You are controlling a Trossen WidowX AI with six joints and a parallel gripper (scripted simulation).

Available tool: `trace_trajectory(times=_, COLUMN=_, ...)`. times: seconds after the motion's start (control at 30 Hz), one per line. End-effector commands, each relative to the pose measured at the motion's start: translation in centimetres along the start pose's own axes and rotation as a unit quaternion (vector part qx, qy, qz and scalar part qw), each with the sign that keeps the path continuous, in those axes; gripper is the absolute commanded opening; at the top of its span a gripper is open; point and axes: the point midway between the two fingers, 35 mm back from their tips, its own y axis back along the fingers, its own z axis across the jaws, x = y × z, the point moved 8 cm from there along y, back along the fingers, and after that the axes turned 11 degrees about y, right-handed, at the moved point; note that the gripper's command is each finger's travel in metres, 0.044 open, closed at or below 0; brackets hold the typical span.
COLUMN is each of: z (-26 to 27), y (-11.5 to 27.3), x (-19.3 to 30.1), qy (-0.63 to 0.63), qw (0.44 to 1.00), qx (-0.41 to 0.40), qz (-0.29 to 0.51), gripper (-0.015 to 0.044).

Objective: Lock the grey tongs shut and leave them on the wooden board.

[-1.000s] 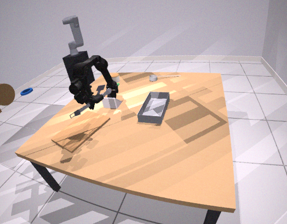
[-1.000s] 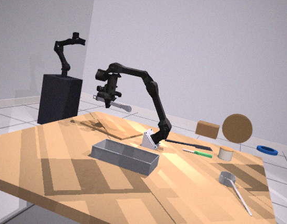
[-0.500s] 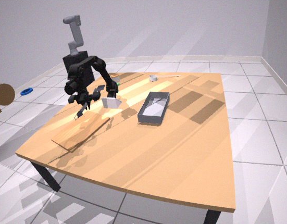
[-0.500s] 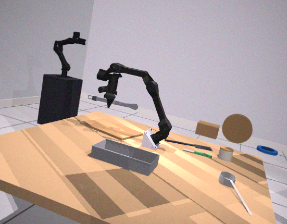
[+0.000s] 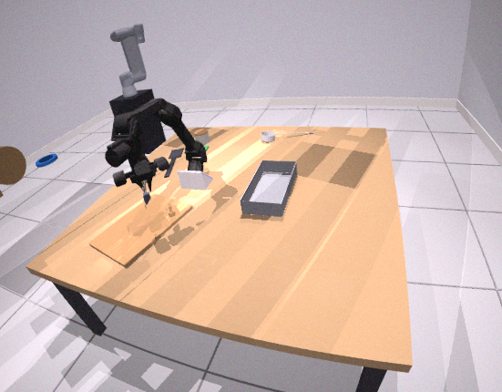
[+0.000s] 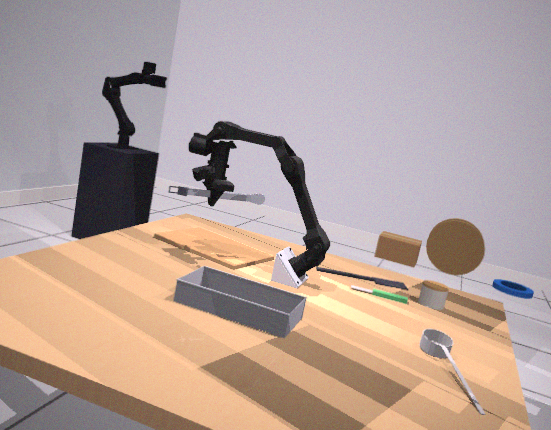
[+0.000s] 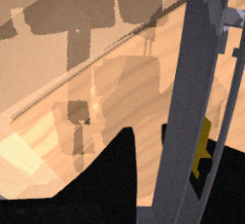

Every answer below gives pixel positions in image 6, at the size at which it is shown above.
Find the light brown wooden board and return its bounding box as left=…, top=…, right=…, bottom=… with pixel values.
left=154, top=228, right=275, bottom=270

